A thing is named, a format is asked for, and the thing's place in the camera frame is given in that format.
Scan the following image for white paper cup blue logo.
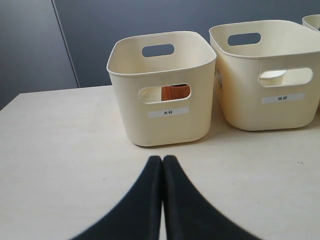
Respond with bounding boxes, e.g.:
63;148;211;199
259;70;287;87

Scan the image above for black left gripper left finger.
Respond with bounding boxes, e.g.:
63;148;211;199
73;155;163;240

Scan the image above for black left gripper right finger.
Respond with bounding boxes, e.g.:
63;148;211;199
162;155;257;240

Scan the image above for right cream plastic bin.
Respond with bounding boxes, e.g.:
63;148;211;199
302;14;320;32

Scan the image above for left cream plastic bin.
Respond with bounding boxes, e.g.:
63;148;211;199
106;31;217;147

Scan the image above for middle cream plastic bin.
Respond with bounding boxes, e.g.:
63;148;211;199
209;19;320;131

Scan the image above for brown wooden cup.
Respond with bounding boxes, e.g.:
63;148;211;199
161;84;191;101

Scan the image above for cream plastic bin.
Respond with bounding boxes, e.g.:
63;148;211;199
302;14;320;32
106;31;217;147
209;19;320;131

